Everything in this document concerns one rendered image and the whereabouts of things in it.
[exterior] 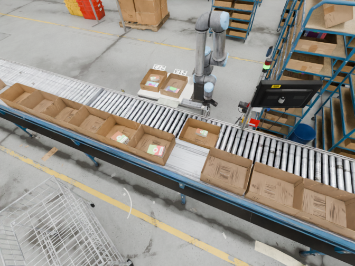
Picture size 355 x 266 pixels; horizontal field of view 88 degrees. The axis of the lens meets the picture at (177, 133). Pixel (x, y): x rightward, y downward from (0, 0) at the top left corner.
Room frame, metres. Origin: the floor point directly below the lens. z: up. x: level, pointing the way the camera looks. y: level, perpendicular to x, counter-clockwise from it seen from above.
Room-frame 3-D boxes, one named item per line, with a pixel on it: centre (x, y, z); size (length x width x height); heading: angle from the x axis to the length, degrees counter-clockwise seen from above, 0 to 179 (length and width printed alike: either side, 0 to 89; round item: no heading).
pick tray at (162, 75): (2.28, 0.28, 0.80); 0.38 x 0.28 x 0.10; 158
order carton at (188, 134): (1.17, -0.25, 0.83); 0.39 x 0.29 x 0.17; 63
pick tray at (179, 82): (2.12, -0.01, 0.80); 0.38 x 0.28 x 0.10; 153
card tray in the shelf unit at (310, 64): (1.70, -1.42, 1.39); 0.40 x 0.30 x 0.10; 151
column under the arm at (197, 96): (1.89, -0.37, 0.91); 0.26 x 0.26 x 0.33; 66
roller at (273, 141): (0.89, -0.99, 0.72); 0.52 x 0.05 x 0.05; 152
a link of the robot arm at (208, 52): (1.89, -0.38, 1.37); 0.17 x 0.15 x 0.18; 66
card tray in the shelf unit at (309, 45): (1.71, -1.41, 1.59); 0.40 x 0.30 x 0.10; 152
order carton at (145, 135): (1.03, 0.27, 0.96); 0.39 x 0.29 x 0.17; 62
